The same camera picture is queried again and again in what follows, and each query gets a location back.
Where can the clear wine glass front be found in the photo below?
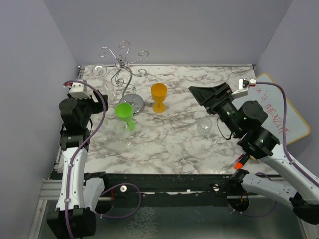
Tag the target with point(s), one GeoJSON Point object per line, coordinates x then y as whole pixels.
{"type": "Point", "coordinates": [122, 132]}

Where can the red marker pen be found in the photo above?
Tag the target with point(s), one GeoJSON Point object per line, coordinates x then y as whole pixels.
{"type": "Point", "coordinates": [242, 161]}

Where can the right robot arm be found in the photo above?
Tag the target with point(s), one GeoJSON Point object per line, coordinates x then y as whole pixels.
{"type": "Point", "coordinates": [302, 192]}

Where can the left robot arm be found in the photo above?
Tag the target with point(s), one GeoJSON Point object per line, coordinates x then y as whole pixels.
{"type": "Point", "coordinates": [74, 216]}

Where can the orange plastic wine glass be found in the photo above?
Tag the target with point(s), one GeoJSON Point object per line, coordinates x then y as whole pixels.
{"type": "Point", "coordinates": [159, 93]}

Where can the yellow framed whiteboard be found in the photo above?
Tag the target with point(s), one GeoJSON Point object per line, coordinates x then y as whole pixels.
{"type": "Point", "coordinates": [279, 121]}

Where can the green plastic wine glass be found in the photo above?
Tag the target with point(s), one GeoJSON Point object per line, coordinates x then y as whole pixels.
{"type": "Point", "coordinates": [124, 112]}

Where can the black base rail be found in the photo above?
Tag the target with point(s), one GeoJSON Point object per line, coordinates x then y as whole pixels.
{"type": "Point", "coordinates": [169, 190]}

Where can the clear wine glass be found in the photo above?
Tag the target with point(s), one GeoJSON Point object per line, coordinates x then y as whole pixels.
{"type": "Point", "coordinates": [122, 132]}
{"type": "Point", "coordinates": [100, 71]}

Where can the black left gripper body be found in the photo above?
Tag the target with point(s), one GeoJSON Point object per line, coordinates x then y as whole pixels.
{"type": "Point", "coordinates": [98, 105]}

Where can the chrome wine glass rack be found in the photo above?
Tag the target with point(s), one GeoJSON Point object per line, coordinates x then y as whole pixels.
{"type": "Point", "coordinates": [124, 75]}

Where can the clear tumbler right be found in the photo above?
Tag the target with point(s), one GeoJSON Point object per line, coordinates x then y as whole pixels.
{"type": "Point", "coordinates": [204, 126]}

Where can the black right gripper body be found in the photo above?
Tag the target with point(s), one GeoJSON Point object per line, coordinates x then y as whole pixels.
{"type": "Point", "coordinates": [226, 108]}

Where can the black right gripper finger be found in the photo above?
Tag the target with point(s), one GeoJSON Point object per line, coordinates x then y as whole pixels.
{"type": "Point", "coordinates": [207, 101]}
{"type": "Point", "coordinates": [205, 93]}

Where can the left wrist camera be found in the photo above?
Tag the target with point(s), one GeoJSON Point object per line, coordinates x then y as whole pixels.
{"type": "Point", "coordinates": [77, 91]}

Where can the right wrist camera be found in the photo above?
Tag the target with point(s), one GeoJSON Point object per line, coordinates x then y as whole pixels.
{"type": "Point", "coordinates": [243, 87]}

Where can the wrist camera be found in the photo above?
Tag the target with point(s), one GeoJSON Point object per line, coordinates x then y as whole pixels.
{"type": "Point", "coordinates": [77, 91]}
{"type": "Point", "coordinates": [243, 87]}

